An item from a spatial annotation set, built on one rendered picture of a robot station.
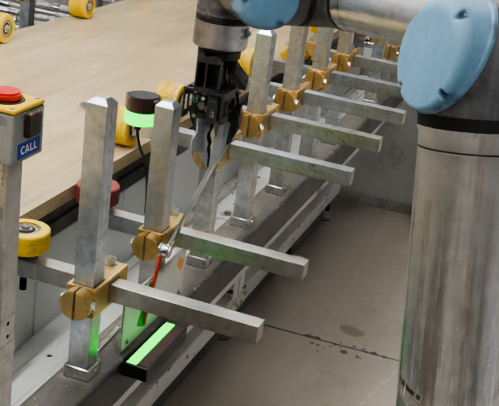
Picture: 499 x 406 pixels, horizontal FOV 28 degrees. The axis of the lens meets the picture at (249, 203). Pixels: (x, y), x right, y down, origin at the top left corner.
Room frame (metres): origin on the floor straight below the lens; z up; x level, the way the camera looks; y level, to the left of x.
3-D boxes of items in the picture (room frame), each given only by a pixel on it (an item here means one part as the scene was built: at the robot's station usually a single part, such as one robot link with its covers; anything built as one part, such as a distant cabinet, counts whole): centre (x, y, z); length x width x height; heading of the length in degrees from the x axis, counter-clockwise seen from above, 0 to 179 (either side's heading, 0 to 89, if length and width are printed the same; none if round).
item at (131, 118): (1.67, 0.20, 1.07); 0.06 x 0.06 x 0.02
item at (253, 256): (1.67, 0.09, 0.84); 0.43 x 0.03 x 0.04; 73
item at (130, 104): (1.67, 0.20, 1.09); 0.06 x 0.06 x 0.02
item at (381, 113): (2.40, -0.10, 0.95); 0.50 x 0.04 x 0.04; 73
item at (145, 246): (1.67, 0.15, 0.85); 0.13 x 0.06 x 0.05; 163
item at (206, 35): (1.63, 0.08, 1.23); 0.10 x 0.09 x 0.05; 73
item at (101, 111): (1.41, 0.23, 0.93); 0.03 x 0.03 x 0.48; 73
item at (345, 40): (2.85, -0.21, 0.87); 0.03 x 0.03 x 0.48; 73
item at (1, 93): (1.16, 0.31, 1.22); 0.04 x 0.04 x 0.02
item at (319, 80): (2.63, -0.14, 0.95); 0.13 x 0.06 x 0.05; 163
